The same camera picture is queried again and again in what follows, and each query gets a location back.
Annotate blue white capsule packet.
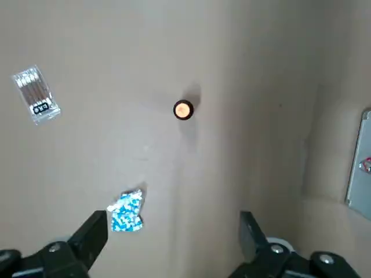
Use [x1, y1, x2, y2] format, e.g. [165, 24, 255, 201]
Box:
[106, 188, 145, 233]

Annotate silver aluminium medicine case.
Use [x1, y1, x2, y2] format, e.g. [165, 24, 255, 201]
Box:
[344, 107, 371, 218]

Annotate clear packet of brown swabs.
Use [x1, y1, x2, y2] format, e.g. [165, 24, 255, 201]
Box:
[11, 64, 62, 126]

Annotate brown bottle with orange cap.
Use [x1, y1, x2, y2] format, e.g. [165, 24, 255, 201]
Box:
[173, 98, 195, 122]

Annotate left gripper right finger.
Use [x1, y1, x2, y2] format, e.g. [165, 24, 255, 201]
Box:
[227, 210, 359, 278]

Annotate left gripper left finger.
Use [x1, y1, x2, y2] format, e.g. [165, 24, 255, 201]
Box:
[0, 210, 109, 278]

